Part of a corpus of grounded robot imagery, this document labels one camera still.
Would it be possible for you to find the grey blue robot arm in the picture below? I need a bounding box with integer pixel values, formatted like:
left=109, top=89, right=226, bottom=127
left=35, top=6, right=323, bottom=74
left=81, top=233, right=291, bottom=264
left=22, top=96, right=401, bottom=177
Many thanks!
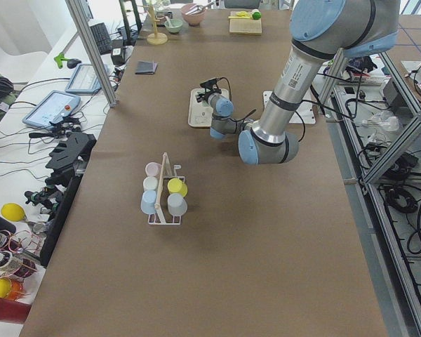
left=199, top=0, right=400, bottom=165

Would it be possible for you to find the teach pendant tablet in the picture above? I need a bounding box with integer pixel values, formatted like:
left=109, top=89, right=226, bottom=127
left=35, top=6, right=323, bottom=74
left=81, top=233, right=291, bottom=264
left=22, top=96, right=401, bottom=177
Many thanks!
left=65, top=63, right=101, bottom=95
left=22, top=90, right=81, bottom=128

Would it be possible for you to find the pink bowl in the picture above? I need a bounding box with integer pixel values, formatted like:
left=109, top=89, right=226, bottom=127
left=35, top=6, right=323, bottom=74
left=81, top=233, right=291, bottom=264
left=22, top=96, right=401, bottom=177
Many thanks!
left=180, top=4, right=206, bottom=26

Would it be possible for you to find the wooden cutting board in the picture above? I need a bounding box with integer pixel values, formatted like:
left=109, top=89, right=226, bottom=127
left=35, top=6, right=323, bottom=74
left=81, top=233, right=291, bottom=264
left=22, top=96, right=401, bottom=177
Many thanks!
left=228, top=9, right=262, bottom=35

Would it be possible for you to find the white wire cup rack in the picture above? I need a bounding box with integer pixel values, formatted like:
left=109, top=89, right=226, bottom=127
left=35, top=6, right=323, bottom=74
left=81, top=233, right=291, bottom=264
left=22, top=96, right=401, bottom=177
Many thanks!
left=147, top=152, right=186, bottom=225

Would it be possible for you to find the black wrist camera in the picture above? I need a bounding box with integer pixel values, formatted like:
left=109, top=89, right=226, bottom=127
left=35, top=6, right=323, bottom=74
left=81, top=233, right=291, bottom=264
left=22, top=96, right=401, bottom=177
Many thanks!
left=200, top=78, right=221, bottom=90

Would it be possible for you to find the yellow plastic cup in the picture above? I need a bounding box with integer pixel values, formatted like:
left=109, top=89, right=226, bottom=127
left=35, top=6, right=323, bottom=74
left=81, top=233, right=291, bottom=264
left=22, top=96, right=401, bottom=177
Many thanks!
left=167, top=178, right=188, bottom=197

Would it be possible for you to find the light blue plastic cup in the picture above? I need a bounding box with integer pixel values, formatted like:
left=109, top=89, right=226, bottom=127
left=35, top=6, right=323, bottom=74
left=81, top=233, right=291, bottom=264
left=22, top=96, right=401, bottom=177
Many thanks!
left=140, top=190, right=157, bottom=215

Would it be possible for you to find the cream plastic cup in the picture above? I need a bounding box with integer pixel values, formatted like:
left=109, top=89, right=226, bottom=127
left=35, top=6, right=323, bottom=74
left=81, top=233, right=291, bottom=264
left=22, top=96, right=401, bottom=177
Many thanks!
left=142, top=176, right=159, bottom=191

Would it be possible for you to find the pink plastic cup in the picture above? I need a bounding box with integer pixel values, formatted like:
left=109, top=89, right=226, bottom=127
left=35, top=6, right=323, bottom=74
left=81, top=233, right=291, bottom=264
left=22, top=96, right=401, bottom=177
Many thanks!
left=145, top=161, right=162, bottom=177

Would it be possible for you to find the folded grey cloth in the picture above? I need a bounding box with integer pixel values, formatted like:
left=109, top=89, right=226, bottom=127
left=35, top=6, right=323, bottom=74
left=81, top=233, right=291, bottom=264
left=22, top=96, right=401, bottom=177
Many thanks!
left=135, top=60, right=158, bottom=74

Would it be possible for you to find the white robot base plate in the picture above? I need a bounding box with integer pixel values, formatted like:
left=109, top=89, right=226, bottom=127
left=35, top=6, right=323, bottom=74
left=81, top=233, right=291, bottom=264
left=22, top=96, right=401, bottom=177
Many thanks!
left=262, top=91, right=318, bottom=125

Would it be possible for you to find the black tool stand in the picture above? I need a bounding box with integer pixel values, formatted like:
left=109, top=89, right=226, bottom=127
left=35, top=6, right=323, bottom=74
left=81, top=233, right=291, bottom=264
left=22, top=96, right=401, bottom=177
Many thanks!
left=39, top=131, right=98, bottom=267

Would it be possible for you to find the black keyboard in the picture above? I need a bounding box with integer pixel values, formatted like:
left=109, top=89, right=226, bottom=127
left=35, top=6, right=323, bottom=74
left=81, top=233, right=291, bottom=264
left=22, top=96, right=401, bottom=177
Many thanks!
left=89, top=22, right=112, bottom=55

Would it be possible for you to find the copper wire basket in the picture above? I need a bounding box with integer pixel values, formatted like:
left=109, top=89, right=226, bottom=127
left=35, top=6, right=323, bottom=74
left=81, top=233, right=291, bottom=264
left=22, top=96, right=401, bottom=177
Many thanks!
left=0, top=232, right=37, bottom=300

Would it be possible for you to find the aluminium frame post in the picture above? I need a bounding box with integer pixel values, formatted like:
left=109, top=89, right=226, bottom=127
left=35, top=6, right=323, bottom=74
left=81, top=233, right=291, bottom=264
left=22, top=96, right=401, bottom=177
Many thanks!
left=65, top=0, right=117, bottom=107

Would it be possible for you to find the grey blue plastic cup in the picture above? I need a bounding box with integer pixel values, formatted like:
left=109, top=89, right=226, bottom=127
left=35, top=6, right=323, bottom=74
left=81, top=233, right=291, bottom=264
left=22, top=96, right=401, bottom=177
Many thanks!
left=167, top=193, right=188, bottom=217

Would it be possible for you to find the green bowl with spoon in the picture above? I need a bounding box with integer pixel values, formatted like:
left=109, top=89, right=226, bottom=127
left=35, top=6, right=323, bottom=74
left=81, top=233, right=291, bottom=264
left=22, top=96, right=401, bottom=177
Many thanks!
left=164, top=17, right=183, bottom=34

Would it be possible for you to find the wooden stand with round base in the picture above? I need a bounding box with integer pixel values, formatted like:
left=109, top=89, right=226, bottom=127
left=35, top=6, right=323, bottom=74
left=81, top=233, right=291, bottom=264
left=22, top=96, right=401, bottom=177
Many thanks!
left=145, top=1, right=168, bottom=46

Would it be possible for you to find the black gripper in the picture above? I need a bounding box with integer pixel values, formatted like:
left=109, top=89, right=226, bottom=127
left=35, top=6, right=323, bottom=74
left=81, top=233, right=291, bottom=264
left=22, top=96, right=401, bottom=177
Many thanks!
left=196, top=89, right=220, bottom=105

